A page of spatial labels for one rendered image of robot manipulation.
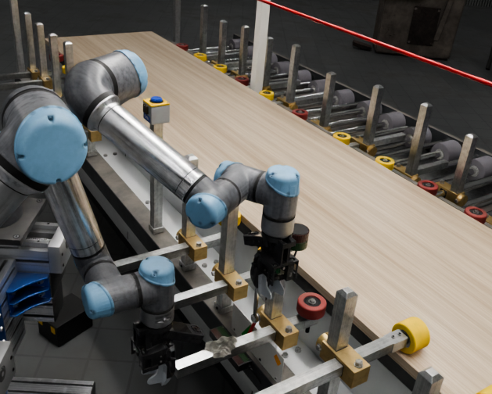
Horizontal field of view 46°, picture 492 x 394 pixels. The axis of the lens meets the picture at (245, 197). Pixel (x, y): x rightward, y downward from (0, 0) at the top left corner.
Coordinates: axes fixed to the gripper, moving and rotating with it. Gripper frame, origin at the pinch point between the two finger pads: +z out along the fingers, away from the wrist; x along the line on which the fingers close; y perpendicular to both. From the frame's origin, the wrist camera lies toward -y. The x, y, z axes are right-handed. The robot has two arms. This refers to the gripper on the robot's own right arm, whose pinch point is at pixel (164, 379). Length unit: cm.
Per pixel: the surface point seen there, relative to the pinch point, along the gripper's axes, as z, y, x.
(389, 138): -2, -160, -86
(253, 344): -2.1, -24.3, 1.6
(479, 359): -7, -69, 37
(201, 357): -3.4, -9.5, 0.7
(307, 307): -8.1, -41.0, 1.7
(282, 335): -4.3, -31.5, 4.4
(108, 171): 13, -35, -134
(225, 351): -4.4, -15.3, 2.5
